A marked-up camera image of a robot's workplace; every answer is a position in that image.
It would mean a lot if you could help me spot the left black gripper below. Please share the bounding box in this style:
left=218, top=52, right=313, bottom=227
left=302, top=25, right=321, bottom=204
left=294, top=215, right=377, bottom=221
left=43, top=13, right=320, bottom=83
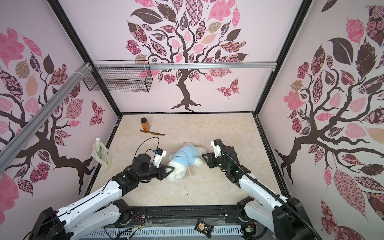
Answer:
left=138, top=163, right=175, bottom=181

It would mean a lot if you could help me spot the white teddy bear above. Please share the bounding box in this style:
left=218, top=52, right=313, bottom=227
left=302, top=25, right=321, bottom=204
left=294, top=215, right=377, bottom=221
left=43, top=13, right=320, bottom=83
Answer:
left=166, top=143, right=207, bottom=182

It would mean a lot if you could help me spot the light blue bear hoodie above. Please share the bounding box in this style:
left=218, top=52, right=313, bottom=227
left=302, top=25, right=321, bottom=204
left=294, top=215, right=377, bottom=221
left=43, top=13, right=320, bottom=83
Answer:
left=171, top=144, right=200, bottom=167

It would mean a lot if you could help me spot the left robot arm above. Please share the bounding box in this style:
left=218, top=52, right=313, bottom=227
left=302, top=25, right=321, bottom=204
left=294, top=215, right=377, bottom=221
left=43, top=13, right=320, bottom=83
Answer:
left=24, top=154, right=174, bottom=240

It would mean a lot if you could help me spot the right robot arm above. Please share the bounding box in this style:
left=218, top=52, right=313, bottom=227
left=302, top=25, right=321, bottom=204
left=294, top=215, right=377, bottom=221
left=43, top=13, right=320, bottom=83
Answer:
left=202, top=146, right=317, bottom=240

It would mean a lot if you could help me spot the brown wooden spoon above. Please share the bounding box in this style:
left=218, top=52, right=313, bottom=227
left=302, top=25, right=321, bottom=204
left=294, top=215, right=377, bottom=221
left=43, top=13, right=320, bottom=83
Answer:
left=139, top=129, right=166, bottom=136

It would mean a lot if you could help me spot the amber bottle black cap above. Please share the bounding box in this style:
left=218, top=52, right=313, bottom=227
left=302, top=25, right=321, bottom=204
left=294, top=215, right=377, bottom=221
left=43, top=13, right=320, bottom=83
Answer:
left=141, top=118, right=151, bottom=131

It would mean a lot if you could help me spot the white green pouch bottle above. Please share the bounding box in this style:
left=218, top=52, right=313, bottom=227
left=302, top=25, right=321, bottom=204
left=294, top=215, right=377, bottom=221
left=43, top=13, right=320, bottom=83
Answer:
left=91, top=138, right=112, bottom=170

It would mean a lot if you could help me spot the small dark snack packet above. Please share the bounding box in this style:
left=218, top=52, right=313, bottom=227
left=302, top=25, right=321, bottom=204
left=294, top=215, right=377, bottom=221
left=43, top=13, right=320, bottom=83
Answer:
left=194, top=219, right=214, bottom=239

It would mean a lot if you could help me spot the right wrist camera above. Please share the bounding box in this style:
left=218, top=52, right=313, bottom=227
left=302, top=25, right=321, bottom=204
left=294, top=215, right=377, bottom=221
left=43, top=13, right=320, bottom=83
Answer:
left=211, top=139, right=223, bottom=158

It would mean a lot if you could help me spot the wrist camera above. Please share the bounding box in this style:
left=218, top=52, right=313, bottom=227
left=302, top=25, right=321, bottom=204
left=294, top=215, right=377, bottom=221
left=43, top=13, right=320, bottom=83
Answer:
left=211, top=139, right=223, bottom=158
left=153, top=148, right=167, bottom=168

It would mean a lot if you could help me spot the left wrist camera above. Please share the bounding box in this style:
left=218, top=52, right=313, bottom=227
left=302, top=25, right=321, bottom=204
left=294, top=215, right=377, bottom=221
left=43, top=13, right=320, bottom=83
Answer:
left=153, top=148, right=167, bottom=168

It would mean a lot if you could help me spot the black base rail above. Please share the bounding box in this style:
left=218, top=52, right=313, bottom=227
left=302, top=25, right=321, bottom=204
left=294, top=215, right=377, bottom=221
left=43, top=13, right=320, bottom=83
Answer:
left=131, top=205, right=253, bottom=225

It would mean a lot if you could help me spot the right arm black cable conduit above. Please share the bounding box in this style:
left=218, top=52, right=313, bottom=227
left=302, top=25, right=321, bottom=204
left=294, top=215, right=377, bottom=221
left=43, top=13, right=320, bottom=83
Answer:
left=217, top=140, right=322, bottom=240

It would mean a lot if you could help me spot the white slotted cable duct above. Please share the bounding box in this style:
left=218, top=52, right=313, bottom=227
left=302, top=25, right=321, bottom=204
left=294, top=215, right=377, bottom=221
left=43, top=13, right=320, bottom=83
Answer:
left=82, top=226, right=243, bottom=240

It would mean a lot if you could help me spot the black wire basket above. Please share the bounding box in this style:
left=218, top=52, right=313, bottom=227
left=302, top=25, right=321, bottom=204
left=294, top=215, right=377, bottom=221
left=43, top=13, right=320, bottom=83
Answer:
left=83, top=60, right=153, bottom=93

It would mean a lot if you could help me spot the rear aluminium frame bar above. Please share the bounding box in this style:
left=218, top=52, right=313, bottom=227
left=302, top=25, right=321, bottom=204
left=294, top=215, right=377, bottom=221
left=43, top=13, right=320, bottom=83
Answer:
left=94, top=62, right=277, bottom=70

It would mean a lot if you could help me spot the aluminium frame bar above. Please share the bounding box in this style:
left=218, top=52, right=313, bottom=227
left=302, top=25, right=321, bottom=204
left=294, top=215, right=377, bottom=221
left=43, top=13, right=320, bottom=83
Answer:
left=1, top=63, right=91, bottom=173
left=94, top=62, right=277, bottom=70

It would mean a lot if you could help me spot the left aluminium frame bar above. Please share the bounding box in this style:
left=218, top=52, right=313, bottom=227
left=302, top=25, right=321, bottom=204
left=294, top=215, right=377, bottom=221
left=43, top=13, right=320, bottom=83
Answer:
left=1, top=63, right=91, bottom=173

